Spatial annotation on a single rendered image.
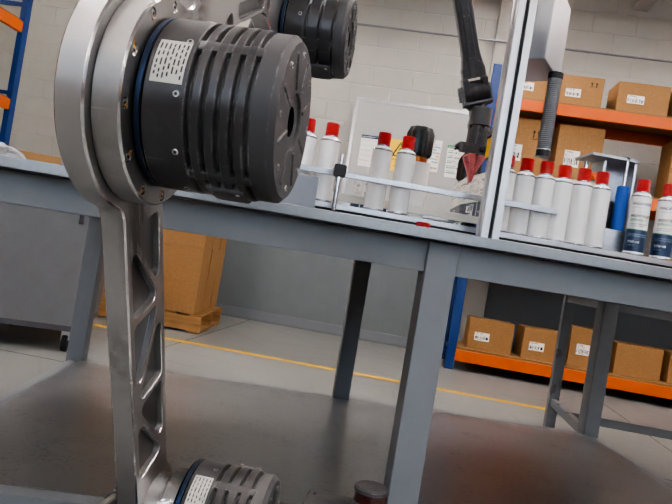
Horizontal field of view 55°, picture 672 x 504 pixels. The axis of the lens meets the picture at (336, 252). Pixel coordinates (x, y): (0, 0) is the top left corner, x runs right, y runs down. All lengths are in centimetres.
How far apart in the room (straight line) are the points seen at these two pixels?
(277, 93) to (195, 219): 65
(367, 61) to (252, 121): 585
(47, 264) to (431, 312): 273
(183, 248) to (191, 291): 33
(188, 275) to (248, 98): 436
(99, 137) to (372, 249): 70
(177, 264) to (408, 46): 308
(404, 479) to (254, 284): 511
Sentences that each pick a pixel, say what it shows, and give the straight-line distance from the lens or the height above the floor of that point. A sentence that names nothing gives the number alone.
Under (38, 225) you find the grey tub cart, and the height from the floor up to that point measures 65.
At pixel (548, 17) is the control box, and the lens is 168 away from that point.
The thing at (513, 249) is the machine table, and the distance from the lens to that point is 126.
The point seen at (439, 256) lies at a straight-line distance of 125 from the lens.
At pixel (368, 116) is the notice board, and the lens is 618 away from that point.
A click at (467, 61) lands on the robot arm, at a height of 132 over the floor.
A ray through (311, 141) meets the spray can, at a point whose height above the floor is 103.
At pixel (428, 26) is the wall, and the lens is 655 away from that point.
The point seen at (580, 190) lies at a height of 102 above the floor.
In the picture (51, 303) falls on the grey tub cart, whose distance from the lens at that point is 371.
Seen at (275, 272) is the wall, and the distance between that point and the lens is 626.
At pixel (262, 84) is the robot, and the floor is 90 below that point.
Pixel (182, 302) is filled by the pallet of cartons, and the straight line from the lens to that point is 497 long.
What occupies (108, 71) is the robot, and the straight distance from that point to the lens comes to 64.
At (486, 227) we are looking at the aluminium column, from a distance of 155.
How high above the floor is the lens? 75
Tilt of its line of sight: level
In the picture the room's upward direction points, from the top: 9 degrees clockwise
